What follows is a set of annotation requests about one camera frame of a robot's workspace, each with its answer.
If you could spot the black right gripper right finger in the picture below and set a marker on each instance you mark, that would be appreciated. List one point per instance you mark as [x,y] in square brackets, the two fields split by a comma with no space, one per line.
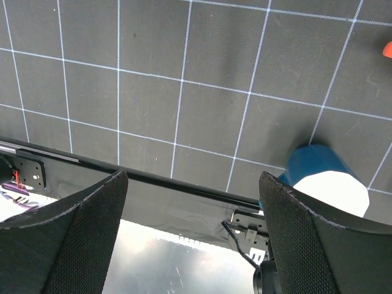
[320,249]

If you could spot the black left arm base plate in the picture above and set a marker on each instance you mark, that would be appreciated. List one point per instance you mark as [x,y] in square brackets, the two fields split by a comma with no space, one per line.
[30,169]

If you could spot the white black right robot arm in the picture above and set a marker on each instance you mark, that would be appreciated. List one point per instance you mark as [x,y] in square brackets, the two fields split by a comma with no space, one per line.
[266,277]

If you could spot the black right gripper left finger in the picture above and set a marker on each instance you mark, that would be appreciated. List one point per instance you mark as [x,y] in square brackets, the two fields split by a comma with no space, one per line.
[66,246]

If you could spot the black grid mat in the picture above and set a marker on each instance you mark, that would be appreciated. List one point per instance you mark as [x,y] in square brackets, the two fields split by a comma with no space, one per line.
[206,92]

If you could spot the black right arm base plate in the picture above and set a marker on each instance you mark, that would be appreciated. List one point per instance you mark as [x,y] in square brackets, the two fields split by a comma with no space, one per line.
[249,234]

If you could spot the blue mug white inside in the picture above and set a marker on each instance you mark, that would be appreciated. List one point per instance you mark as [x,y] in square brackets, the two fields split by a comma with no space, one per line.
[316,170]

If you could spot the white slotted cable duct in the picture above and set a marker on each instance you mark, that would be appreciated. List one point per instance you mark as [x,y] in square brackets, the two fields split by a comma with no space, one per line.
[137,238]

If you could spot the orange mug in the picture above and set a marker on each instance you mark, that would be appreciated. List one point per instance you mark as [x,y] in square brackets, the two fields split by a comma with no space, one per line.
[387,51]

